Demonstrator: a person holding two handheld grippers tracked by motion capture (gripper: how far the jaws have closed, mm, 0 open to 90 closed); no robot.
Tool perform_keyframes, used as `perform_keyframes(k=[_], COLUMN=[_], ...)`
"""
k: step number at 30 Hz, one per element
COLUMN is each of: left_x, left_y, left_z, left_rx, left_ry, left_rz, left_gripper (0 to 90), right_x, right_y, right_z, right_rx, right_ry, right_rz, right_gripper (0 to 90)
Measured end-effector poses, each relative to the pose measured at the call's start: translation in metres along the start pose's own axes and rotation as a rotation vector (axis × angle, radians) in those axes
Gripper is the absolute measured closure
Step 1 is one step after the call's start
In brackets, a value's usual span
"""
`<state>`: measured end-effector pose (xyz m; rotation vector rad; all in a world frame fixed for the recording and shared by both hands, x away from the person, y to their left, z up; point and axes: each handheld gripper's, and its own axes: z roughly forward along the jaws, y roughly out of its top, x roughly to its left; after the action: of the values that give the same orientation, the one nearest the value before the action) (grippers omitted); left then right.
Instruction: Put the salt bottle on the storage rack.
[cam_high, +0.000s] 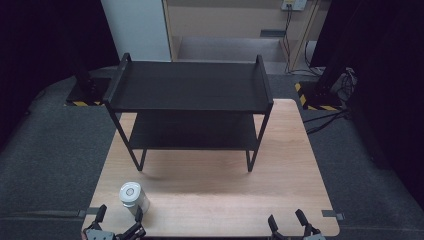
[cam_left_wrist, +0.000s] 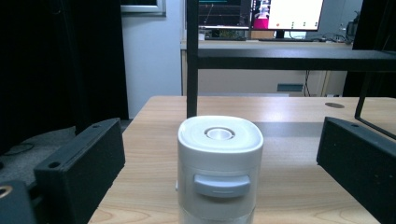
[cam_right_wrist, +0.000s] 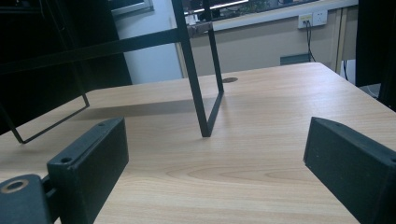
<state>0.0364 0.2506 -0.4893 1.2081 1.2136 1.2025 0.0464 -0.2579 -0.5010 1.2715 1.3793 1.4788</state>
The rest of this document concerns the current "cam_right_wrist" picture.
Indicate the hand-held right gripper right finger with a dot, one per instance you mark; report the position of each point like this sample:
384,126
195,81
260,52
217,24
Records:
351,165

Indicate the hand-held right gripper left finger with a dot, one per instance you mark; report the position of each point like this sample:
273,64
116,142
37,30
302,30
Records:
90,168

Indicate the black metal frame rack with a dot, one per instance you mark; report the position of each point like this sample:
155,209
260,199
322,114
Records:
193,77

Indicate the white wall power socket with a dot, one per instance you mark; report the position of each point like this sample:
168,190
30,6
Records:
312,19

